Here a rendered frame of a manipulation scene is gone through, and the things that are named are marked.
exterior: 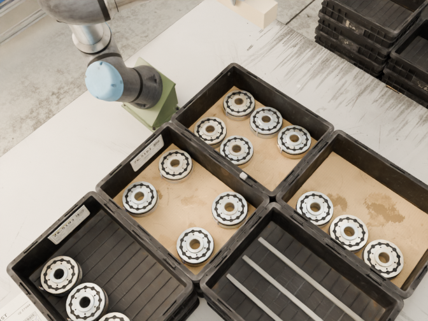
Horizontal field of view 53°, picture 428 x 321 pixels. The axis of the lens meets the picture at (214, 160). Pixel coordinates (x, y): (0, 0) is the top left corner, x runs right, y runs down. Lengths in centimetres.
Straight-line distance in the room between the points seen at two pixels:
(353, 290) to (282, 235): 23
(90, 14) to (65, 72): 184
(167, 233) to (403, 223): 66
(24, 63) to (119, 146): 155
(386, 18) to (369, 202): 119
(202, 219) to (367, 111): 74
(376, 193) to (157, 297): 68
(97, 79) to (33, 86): 150
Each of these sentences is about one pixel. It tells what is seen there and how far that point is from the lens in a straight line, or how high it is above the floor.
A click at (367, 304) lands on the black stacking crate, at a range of 123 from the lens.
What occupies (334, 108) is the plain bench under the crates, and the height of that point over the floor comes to 70.
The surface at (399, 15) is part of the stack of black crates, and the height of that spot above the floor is 49.
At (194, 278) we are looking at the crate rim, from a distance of 110.
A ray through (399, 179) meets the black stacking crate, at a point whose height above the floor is 90.
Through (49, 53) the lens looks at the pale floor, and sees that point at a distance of 299.
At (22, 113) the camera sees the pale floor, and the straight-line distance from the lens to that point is 276.
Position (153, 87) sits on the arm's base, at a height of 87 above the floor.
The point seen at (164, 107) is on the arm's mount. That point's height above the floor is 78.
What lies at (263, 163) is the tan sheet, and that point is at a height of 83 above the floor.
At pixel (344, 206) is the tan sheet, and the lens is 130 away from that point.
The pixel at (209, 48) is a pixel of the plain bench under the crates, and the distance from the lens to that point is 179.
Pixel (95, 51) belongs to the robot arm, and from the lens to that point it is 140.
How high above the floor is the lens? 200
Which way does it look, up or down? 61 degrees down
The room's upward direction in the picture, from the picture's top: 7 degrees counter-clockwise
